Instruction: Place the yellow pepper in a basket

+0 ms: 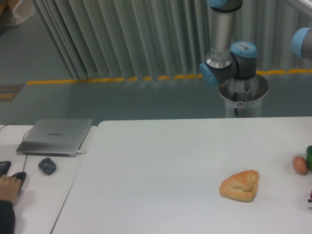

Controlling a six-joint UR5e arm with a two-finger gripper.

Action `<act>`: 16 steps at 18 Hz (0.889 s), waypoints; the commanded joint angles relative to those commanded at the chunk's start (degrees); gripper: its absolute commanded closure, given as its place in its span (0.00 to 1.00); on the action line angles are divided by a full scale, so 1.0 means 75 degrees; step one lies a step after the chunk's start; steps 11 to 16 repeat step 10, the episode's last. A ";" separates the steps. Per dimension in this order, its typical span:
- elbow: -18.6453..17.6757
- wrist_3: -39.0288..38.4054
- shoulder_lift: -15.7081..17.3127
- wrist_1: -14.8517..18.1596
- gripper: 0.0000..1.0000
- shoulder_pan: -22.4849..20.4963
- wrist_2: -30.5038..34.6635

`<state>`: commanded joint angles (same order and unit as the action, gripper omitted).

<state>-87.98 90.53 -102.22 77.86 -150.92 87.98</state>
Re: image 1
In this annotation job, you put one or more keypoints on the person's hand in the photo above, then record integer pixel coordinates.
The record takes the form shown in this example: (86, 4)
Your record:
(9, 188)

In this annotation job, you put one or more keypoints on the black computer mouse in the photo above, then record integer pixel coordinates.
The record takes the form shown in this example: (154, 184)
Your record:
(20, 176)

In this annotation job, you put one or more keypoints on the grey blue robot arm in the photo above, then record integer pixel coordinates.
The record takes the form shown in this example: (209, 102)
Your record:
(251, 35)

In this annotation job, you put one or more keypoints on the black sleeved forearm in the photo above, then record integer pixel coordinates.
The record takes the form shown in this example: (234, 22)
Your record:
(7, 217)

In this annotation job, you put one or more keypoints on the green pepper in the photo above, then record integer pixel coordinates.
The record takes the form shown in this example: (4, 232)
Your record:
(309, 157)

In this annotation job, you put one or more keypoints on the black keyboard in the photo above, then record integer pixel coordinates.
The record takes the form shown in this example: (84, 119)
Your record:
(4, 167)

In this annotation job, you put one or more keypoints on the white side table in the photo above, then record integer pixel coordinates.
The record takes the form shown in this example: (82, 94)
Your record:
(42, 196)

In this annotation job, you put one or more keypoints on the black round controller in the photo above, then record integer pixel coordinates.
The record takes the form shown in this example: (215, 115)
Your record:
(48, 166)

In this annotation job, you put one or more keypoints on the silver closed laptop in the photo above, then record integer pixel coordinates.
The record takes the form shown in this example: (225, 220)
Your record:
(57, 136)

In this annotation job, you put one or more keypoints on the grey folded partition screen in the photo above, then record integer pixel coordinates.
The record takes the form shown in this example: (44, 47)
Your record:
(128, 38)

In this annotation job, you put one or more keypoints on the triangular puff pastry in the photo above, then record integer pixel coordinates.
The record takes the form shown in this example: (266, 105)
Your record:
(241, 186)

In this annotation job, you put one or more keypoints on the brown egg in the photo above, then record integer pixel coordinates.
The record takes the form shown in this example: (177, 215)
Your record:
(299, 165)

